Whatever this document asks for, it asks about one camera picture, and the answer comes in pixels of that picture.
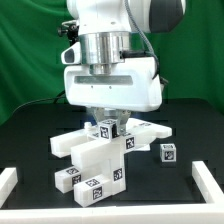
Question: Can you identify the white sheet with tags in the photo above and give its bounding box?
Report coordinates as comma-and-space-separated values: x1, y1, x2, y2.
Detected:
133, 144, 151, 152

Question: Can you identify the white chair back part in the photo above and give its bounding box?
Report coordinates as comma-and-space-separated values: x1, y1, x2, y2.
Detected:
50, 118, 172, 170

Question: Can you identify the green backdrop curtain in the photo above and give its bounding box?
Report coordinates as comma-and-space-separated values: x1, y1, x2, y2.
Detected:
0, 0, 224, 124

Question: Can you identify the white frame border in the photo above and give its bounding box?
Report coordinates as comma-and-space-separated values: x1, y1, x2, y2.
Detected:
0, 161, 224, 224

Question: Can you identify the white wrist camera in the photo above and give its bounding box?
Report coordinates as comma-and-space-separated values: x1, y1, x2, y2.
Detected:
61, 42, 81, 65

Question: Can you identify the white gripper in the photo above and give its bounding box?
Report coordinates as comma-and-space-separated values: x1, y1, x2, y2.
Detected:
64, 57, 162, 134

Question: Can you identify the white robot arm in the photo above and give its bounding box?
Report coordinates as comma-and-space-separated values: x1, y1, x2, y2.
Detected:
61, 0, 186, 133

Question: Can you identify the black cable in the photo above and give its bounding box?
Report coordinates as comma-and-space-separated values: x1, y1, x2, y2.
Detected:
13, 89, 68, 113

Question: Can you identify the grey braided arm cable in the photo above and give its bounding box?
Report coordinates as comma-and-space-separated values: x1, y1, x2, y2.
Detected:
118, 0, 169, 86

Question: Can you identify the white block far left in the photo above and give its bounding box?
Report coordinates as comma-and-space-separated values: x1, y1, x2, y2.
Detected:
0, 168, 18, 208

